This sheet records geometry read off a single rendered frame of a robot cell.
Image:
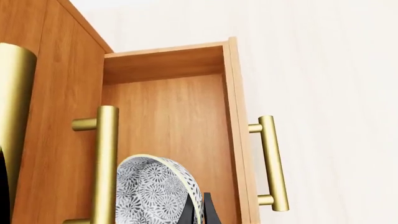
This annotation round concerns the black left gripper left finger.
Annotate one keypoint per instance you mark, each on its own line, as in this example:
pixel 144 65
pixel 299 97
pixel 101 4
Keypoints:
pixel 187 218

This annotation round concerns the open wooden drawer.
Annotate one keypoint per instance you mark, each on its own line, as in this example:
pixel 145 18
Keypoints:
pixel 174 112

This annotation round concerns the closed wooden drawer, middle-sized front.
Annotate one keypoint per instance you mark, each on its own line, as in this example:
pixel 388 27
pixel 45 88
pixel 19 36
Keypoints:
pixel 65 93

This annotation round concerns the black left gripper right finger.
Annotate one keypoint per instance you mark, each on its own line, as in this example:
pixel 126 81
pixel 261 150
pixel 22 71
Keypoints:
pixel 213 211

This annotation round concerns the wooden cabinet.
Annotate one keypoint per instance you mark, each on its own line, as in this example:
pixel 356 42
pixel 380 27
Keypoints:
pixel 90 31

